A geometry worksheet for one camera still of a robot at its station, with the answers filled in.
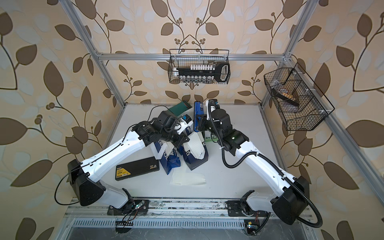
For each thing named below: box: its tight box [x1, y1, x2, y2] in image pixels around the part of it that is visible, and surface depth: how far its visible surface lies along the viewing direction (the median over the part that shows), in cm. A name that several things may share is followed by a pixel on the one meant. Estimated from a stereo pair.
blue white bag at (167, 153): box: [150, 140, 181, 175], surface depth 77 cm
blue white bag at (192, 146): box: [183, 126, 201, 159], surface depth 78 cm
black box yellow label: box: [115, 156, 160, 181], surface depth 88 cm
